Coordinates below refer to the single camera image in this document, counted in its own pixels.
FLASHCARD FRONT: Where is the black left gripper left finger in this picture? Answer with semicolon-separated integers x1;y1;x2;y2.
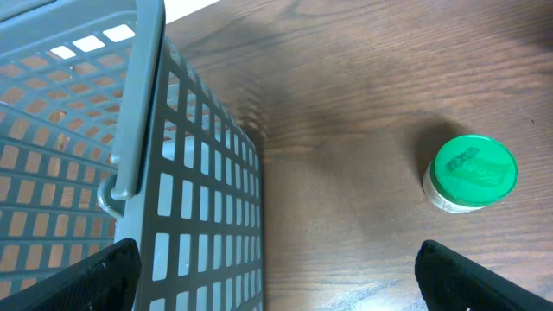
1;238;141;311

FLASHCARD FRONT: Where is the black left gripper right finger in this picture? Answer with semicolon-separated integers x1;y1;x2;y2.
415;240;552;311

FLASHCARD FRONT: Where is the green lid white jar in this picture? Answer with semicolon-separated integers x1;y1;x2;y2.
423;134;518;213

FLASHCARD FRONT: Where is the grey plastic mesh basket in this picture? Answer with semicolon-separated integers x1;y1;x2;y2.
1;0;265;310

